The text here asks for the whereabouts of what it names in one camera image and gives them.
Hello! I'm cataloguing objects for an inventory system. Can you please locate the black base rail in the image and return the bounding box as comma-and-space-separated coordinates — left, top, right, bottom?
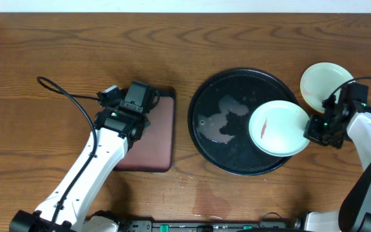
82, 211, 302, 232

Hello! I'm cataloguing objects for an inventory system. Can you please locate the light blue plate top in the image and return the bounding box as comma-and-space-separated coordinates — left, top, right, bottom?
300, 63, 353, 113

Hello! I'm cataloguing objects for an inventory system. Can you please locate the left black cable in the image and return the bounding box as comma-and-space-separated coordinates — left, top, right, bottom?
36, 75, 101, 226

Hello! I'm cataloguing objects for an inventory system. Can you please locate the yellow plate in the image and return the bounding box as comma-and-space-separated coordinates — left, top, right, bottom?
300, 86, 316, 110

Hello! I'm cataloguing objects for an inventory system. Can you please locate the round black tray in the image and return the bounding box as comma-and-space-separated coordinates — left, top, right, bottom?
187, 68, 298, 176

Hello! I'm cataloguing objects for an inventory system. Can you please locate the light green plate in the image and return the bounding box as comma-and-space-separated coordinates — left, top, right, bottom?
248, 101, 309, 157

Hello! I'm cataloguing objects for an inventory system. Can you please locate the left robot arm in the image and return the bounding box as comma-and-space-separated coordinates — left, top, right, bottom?
9, 81, 160, 232

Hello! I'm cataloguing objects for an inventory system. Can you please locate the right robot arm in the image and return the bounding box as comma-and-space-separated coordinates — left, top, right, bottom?
294, 82, 371, 232

